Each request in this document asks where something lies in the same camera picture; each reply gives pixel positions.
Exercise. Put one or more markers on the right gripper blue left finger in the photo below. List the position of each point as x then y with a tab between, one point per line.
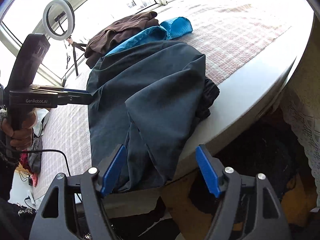
110	169

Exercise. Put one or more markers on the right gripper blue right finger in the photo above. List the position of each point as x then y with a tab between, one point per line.
211	169

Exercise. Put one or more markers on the dark slate track pants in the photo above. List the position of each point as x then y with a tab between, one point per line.
149	98

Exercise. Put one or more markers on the person's left hand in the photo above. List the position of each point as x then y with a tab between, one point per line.
23	138

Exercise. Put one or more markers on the white denim garment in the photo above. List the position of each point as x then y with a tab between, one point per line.
42	117

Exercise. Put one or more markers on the grey hooded garment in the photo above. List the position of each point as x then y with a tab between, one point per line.
34	159

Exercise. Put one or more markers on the dark red garment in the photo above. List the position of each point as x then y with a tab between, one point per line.
25	164

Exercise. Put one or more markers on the brown folded garment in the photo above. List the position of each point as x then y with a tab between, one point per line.
116	33

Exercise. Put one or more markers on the black tweed-trim sweater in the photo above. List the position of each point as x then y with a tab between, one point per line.
16	219

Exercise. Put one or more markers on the white lace cloth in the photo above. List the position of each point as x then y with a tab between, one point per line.
300	102

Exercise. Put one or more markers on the pink plaid table cloth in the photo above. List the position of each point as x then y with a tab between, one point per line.
229	34

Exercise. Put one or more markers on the blue folded garment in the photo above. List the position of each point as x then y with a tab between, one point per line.
167	30

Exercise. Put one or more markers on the white ring light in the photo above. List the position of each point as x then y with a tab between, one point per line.
67	10

